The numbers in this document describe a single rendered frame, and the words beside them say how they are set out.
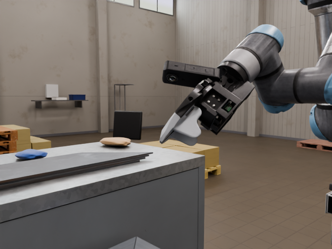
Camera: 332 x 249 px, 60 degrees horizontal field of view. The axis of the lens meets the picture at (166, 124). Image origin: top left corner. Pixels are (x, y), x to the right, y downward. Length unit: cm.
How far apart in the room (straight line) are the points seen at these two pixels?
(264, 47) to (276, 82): 8
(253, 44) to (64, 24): 1001
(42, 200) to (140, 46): 1114
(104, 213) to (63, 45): 964
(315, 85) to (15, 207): 69
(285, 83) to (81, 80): 995
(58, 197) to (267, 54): 59
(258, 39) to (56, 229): 65
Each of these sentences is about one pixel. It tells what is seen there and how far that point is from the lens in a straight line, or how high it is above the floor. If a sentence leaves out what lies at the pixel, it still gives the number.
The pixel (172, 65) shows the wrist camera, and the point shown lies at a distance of 57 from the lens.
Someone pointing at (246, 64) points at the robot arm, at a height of 134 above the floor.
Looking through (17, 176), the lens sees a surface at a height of 107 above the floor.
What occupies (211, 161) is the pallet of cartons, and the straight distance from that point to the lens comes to 475.
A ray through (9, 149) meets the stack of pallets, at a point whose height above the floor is 58.
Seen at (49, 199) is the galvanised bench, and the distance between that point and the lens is 78.
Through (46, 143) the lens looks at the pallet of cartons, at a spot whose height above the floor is 37.
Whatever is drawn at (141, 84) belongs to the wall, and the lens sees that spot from 1163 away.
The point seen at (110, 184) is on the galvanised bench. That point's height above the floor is 103.
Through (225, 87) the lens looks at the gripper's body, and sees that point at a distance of 58.
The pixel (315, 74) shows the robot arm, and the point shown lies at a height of 132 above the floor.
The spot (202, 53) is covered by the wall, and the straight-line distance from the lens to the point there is 1162.
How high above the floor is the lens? 128
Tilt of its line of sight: 5 degrees down
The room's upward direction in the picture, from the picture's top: straight up
